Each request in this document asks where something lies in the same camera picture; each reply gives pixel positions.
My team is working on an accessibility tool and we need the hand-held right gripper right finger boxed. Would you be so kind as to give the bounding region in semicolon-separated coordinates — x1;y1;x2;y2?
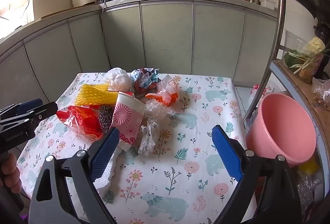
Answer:
211;125;305;224

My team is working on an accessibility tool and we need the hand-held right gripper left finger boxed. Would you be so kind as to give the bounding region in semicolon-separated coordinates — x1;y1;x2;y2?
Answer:
28;127;120;224

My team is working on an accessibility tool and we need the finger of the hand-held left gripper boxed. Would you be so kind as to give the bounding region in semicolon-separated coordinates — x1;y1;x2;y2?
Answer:
0;98;44;117
0;102;58;127

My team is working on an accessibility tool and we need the white foam net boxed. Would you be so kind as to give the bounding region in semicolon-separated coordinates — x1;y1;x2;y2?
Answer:
93;148;121;190

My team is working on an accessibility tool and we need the silver scouring pad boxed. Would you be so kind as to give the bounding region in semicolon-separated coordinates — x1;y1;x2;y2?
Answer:
97;104;115;134

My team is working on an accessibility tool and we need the pink patterned paper cup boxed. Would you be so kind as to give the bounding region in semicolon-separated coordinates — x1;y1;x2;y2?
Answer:
111;92;145;152

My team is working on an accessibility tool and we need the red and white box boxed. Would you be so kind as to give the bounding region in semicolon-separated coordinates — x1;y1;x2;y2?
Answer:
56;105;105;142

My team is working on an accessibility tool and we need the clear plastic wrap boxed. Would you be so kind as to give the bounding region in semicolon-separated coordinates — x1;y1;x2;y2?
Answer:
138;99;169;156

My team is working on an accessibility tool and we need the yellow foam fruit net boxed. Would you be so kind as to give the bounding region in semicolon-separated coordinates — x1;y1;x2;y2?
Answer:
74;83;119;106

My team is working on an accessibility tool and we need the pink plastic basin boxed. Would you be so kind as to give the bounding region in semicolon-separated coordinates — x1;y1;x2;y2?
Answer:
245;92;317;166

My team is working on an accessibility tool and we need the printed paper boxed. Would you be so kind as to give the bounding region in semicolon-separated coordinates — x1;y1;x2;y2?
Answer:
130;67;161;95

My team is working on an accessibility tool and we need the orange plastic bag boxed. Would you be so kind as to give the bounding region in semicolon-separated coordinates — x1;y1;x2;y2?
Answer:
145;74;179;106

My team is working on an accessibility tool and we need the person's left hand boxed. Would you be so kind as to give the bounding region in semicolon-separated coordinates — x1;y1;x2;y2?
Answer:
0;153;22;195

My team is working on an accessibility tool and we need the red and white plastic bag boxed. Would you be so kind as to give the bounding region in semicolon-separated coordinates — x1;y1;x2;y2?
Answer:
251;83;275;103

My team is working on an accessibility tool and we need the yellow plastic container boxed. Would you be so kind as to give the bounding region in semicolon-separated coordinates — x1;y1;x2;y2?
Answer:
299;159;320;180

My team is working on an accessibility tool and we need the clear plastic bag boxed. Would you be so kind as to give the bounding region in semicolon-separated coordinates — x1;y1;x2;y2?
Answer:
312;80;330;108

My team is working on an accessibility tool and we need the clear plastic container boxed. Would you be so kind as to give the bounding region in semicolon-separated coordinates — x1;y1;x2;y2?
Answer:
284;31;325;84

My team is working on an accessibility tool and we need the grey kitchen cabinet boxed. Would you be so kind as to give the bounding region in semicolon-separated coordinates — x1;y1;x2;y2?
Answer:
0;0;280;111

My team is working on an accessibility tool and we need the metal storage rack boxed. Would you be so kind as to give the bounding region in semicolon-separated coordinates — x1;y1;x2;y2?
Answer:
242;0;330;214

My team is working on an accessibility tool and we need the white plastic container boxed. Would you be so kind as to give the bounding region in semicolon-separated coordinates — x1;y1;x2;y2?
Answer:
259;0;276;9

